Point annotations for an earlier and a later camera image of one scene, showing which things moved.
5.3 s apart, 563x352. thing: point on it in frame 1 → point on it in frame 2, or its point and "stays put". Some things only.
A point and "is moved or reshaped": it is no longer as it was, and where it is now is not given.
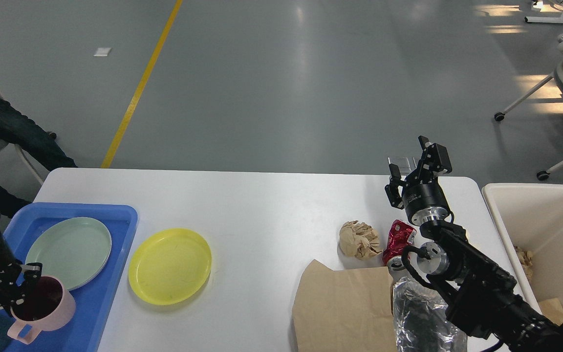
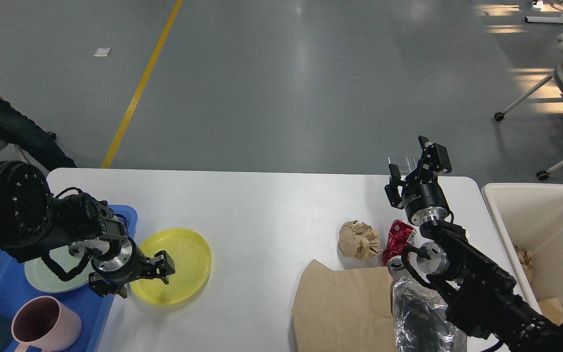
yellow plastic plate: x=169 y=266 stays put
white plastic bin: x=549 y=230 stays put
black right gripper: x=424 y=199 stays put
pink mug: x=45 y=303 is moved or reshaped
